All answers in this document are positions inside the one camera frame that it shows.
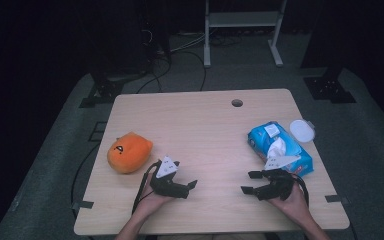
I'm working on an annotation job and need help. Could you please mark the left hand-held gripper black cable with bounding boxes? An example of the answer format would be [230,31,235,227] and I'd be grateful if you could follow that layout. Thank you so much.
[131,160,162,215]

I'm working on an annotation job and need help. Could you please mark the grey tape piece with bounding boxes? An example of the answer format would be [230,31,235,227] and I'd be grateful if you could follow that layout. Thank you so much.
[72,199,95,211]
[324,194,350,205]

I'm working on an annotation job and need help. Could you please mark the black stand base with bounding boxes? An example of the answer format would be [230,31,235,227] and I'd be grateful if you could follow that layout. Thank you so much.
[78,74,126,109]
[302,66,358,105]

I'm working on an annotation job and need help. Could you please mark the blue wet wipe pack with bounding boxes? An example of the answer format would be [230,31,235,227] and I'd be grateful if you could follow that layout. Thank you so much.
[247,119,316,178]

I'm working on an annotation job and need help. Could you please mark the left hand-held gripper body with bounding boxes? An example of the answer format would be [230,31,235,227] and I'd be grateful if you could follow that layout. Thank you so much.
[149,154,190,200]

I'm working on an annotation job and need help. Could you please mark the hand-held gripper black cable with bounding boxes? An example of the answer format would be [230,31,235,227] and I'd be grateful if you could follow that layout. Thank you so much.
[291,174,311,208]
[131,160,162,215]

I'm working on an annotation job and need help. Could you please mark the white wet wipe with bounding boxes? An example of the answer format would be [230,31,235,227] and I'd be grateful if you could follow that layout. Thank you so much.
[266,136,288,160]

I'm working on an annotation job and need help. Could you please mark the white floor cables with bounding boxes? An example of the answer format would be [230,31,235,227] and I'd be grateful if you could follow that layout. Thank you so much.
[170,31,208,54]

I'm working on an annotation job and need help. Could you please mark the black floor cable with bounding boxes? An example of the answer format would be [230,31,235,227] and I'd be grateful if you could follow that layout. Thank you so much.
[135,49,208,95]

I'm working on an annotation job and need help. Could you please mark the long black cable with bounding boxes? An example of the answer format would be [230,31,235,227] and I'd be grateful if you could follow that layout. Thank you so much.
[70,142,102,214]

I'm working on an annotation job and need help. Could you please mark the right hand-held gripper black cable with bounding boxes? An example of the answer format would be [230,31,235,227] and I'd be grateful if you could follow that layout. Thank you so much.
[291,174,311,208]

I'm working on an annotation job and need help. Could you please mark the white metal stand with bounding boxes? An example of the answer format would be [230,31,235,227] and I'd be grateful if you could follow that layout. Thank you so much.
[203,0,289,69]

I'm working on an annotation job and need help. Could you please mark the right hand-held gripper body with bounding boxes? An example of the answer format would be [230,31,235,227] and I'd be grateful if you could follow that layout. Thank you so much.
[255,154,302,202]

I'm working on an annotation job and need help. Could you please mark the person's left hand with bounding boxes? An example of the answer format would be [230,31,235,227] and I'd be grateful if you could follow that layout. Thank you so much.
[135,182,176,218]

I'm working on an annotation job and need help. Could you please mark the orange plush toy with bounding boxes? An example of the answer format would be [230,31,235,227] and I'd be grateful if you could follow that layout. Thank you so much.
[106,131,154,175]

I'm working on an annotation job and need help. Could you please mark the person's right hand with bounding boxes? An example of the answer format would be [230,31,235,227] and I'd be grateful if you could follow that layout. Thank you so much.
[268,185,315,225]

